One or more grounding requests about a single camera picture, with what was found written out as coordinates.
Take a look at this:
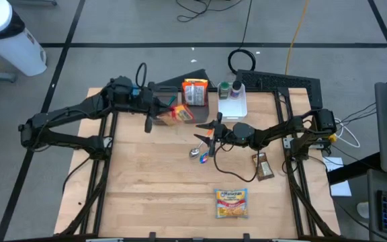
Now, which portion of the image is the black-lid spice jar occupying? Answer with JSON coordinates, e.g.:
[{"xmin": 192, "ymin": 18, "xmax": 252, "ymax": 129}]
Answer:
[{"xmin": 230, "ymin": 80, "xmax": 243, "ymax": 99}]

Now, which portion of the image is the white computer mouse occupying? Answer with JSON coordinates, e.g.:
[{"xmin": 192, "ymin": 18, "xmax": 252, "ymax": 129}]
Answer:
[{"xmin": 356, "ymin": 201, "xmax": 371, "ymax": 219}]

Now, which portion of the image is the black wedge-shaped panel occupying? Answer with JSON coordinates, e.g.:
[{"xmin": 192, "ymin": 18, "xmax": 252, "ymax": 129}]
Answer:
[{"xmin": 155, "ymin": 68, "xmax": 215, "ymax": 91}]

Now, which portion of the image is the white paper sheet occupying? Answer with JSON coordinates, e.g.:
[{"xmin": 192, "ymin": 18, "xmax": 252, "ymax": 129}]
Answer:
[{"xmin": 321, "ymin": 156, "xmax": 353, "ymax": 198}]

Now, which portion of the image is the blue ramen packet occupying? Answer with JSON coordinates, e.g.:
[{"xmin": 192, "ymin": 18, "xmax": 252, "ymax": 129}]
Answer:
[{"xmin": 214, "ymin": 188, "xmax": 249, "ymax": 219}]

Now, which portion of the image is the green-handled spoon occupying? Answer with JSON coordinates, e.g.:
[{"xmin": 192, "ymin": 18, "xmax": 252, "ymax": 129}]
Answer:
[{"xmin": 199, "ymin": 144, "xmax": 214, "ymax": 165}]

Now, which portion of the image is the white trash can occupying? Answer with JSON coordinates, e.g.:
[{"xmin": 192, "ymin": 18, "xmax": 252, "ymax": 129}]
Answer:
[{"xmin": 0, "ymin": 0, "xmax": 48, "ymax": 77}]

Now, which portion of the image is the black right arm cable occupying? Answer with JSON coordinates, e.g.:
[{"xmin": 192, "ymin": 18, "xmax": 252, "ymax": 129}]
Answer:
[{"xmin": 212, "ymin": 143, "xmax": 260, "ymax": 183}]

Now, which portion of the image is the black aluminium table frame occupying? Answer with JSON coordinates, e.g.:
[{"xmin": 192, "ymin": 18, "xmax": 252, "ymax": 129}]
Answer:
[{"xmin": 54, "ymin": 75, "xmax": 341, "ymax": 242}]

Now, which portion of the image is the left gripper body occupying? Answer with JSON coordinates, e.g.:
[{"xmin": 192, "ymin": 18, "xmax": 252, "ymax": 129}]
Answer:
[{"xmin": 131, "ymin": 82, "xmax": 163, "ymax": 134}]

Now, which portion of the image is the red ramen packet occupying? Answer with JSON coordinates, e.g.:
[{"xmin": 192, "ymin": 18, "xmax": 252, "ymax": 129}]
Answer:
[{"xmin": 158, "ymin": 104, "xmax": 195, "ymax": 127}]

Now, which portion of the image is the black support bar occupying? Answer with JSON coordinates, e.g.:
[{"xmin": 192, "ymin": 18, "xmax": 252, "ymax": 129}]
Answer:
[{"xmin": 327, "ymin": 153, "xmax": 382, "ymax": 186}]

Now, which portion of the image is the tangled black floor cable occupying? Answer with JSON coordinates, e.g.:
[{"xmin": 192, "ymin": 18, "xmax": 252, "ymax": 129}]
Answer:
[{"xmin": 175, "ymin": 0, "xmax": 248, "ymax": 24}]

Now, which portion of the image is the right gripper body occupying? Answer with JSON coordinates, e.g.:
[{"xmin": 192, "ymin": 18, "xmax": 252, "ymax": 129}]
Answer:
[{"xmin": 208, "ymin": 112, "xmax": 230, "ymax": 157}]

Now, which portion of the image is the white plastic bin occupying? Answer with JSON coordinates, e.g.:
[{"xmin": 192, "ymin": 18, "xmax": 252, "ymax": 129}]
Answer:
[{"xmin": 217, "ymin": 82, "xmax": 249, "ymax": 123}]

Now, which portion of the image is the grey metal bar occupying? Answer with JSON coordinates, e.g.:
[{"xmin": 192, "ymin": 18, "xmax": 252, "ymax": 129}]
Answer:
[{"xmin": 7, "ymin": 0, "xmax": 59, "ymax": 7}]

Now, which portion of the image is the orange ramen packet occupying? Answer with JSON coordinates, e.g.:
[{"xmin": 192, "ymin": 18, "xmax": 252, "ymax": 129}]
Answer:
[{"xmin": 181, "ymin": 79, "xmax": 210, "ymax": 107}]

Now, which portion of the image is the black hanging cable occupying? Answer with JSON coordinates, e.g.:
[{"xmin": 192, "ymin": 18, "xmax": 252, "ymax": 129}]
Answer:
[{"xmin": 241, "ymin": 0, "xmax": 253, "ymax": 46}]

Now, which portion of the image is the yellow hanging cable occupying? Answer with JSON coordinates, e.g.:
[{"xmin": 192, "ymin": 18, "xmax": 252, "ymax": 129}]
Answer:
[{"xmin": 284, "ymin": 0, "xmax": 312, "ymax": 75}]

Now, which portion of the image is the green-lid spice jar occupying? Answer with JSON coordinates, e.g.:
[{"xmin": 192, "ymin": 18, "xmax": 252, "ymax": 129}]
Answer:
[{"xmin": 219, "ymin": 81, "xmax": 231, "ymax": 100}]

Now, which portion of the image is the white cable bundle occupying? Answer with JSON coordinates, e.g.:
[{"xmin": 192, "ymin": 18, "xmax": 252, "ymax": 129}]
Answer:
[{"xmin": 334, "ymin": 117, "xmax": 361, "ymax": 149}]

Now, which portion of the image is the grey plastic bin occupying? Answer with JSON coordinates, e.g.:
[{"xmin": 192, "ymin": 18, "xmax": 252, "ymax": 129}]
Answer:
[
  {"xmin": 181, "ymin": 83, "xmax": 211, "ymax": 124},
  {"xmin": 150, "ymin": 85, "xmax": 180, "ymax": 126}
]

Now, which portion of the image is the brown snack bar packet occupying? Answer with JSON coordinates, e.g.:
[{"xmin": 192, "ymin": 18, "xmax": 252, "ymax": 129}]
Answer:
[{"xmin": 251, "ymin": 152, "xmax": 275, "ymax": 182}]

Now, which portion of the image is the coiled black cable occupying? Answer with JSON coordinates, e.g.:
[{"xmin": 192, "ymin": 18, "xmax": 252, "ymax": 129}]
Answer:
[{"xmin": 227, "ymin": 48, "xmax": 257, "ymax": 75}]

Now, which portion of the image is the orange-handled spoon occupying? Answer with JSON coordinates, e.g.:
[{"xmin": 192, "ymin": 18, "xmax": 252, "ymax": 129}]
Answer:
[{"xmin": 189, "ymin": 129, "xmax": 214, "ymax": 159}]

